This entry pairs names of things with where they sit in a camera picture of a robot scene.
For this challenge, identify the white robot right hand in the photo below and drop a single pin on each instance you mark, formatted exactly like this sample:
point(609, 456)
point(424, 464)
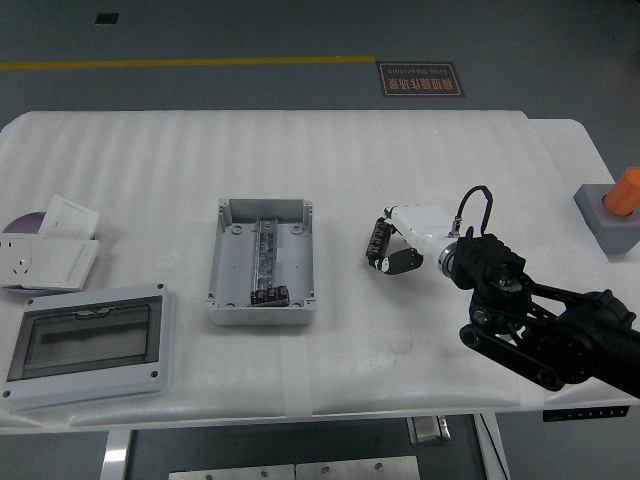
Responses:
point(425, 222)

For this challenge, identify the black cylindrical battery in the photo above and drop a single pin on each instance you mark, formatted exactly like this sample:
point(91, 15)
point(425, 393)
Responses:
point(376, 245)
point(270, 296)

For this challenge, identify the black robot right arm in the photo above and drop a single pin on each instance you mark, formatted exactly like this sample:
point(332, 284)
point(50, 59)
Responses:
point(550, 320)

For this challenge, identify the grey open junction box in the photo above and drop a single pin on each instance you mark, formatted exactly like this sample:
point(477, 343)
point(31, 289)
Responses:
point(295, 265)

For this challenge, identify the white foam mat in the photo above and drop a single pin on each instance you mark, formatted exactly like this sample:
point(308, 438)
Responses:
point(300, 160)

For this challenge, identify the black floor sign orange text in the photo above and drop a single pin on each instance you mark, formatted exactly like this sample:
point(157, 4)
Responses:
point(420, 80)

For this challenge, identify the grey block stand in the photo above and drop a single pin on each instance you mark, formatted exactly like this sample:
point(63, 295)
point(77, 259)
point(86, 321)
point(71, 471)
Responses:
point(617, 232)

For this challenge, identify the orange cylinder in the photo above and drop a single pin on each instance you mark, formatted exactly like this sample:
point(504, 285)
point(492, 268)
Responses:
point(625, 195)

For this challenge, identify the white table leg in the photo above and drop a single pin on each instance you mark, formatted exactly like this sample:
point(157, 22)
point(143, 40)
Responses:
point(492, 445)
point(116, 455)

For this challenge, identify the black table control panel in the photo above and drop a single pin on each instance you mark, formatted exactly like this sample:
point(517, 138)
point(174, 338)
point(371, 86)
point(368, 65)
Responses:
point(585, 414)

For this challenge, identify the yellow floor tape line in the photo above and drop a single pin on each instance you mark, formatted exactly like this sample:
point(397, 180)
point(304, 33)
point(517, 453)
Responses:
point(200, 62)

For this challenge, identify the grey lid with clear window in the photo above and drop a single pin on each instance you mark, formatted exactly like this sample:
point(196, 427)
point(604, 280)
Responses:
point(90, 375)

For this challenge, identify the purple disc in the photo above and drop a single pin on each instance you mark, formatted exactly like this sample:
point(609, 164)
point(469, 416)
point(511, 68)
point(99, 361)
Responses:
point(27, 224)

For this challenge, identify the perforated metal mounting rail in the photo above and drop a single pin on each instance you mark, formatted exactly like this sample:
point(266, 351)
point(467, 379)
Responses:
point(263, 255)

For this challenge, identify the grey metal bracket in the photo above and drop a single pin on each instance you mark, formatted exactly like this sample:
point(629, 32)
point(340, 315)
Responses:
point(429, 430)

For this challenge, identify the grey metal base plate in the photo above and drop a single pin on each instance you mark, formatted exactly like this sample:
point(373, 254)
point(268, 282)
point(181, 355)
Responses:
point(357, 469)
point(232, 473)

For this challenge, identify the small white switch panel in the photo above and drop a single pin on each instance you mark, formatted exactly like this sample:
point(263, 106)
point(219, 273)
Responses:
point(70, 217)

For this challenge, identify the large white switch panel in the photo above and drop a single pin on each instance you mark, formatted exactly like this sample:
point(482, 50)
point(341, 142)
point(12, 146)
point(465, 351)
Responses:
point(65, 265)

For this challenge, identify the white wall socket panel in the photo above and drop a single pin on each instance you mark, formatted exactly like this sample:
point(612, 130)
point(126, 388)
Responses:
point(17, 260)

